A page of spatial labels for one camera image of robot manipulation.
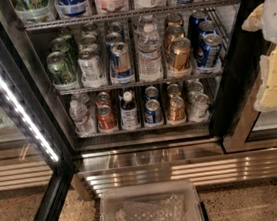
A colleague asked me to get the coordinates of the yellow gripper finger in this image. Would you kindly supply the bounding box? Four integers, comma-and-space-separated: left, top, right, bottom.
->
241, 4, 264, 32

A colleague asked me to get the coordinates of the white 7up can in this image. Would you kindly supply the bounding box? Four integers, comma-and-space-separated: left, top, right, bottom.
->
78, 34, 100, 52
78, 48, 103, 88

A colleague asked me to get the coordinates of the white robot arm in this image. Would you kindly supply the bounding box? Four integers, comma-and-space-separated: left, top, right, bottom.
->
241, 0, 277, 112

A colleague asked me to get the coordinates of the front blue pepsi can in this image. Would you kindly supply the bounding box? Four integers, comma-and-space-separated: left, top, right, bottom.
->
196, 33, 222, 73

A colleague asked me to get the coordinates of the blue pepsi can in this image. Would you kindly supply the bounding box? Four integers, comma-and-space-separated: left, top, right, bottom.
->
144, 99, 163, 124
196, 33, 222, 73

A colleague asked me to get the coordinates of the bottom silver can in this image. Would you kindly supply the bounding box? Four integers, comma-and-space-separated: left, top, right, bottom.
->
189, 93, 210, 122

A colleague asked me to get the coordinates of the front gold can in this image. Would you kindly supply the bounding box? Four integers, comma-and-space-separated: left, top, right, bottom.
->
167, 37, 192, 78

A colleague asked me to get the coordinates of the gold can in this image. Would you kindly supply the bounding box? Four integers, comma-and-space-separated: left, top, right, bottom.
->
167, 37, 192, 78
167, 96, 185, 122

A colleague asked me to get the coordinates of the bottom gold can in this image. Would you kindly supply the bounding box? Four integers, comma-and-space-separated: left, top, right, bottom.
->
167, 96, 185, 122

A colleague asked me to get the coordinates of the middle shelf water bottle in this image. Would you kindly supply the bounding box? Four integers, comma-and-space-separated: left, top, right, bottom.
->
137, 23, 163, 82

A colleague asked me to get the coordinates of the shelf water bottle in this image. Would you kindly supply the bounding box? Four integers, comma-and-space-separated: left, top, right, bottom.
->
137, 23, 163, 82
69, 99, 96, 137

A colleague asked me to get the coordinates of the bottom blue pepsi can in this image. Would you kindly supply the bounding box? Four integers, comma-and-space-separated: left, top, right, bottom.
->
144, 99, 163, 124

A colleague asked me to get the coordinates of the front red bull can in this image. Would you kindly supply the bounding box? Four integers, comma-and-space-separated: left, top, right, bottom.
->
109, 42, 135, 84

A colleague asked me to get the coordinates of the front orange soda can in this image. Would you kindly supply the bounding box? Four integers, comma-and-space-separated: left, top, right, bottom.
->
96, 105, 117, 133

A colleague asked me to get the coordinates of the green soda can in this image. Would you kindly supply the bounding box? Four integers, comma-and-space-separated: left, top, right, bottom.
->
49, 37, 74, 55
46, 51, 77, 91

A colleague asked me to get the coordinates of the bottom shelf water bottle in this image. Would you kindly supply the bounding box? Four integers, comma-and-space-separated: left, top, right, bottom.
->
69, 99, 96, 137

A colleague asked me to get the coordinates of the front green soda can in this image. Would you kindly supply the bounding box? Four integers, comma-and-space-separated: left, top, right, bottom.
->
46, 51, 77, 91

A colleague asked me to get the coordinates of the glass fridge door with light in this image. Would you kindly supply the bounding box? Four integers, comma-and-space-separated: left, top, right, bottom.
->
0, 0, 74, 221

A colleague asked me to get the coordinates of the dark soda bottle white cap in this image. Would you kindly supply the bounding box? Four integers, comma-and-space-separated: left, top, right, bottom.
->
120, 91, 139, 130

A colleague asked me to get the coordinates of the clear plastic bin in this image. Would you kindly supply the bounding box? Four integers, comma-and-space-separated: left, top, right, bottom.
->
99, 180, 204, 221

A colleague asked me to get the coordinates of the upper wire shelf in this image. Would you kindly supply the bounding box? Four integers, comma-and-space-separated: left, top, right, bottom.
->
21, 0, 241, 31

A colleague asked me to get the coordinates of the wire shelf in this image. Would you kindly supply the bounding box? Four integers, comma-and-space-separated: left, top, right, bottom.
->
21, 0, 241, 31
53, 72, 223, 96

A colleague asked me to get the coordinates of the middle wire shelf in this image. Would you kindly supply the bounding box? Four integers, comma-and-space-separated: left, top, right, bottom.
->
53, 72, 223, 96

